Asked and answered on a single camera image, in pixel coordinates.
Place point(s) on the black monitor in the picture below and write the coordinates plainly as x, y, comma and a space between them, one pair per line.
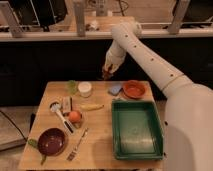
39, 12

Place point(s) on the dark purple grapes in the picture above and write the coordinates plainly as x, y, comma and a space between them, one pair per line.
106, 76

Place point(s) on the silver fork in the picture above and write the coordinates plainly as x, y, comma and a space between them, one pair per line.
73, 153

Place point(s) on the green plastic tray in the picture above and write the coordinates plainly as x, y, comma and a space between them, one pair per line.
137, 131

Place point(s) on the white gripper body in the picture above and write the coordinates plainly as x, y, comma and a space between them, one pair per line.
110, 67

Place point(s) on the tan wooden block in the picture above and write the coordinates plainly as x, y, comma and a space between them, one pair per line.
66, 105

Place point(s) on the blue sponge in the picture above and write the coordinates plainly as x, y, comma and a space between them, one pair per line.
115, 89

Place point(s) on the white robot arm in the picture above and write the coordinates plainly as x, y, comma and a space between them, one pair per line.
188, 131

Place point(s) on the green plastic cup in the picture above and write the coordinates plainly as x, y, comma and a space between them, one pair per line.
72, 86

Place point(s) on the orange bowl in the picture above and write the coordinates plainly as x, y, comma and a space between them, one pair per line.
133, 89

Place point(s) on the orange fruit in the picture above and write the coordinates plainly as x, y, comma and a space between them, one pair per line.
74, 116

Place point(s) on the dark red bowl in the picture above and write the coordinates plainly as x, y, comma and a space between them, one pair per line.
52, 142

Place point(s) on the green pepper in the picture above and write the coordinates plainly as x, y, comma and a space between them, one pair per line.
34, 143

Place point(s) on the yellow banana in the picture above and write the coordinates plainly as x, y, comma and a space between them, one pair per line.
91, 107

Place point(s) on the white handled brush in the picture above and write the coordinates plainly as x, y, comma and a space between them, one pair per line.
55, 107

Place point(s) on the white plastic cup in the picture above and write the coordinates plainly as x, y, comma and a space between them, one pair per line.
85, 89

